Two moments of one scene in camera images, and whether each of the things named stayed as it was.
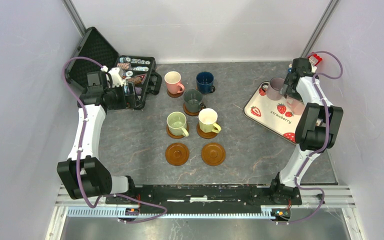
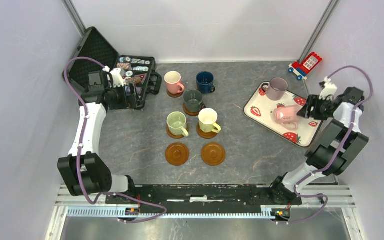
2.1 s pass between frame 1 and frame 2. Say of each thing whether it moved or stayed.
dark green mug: stayed
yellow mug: stayed
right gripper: moved
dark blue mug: stayed
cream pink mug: moved
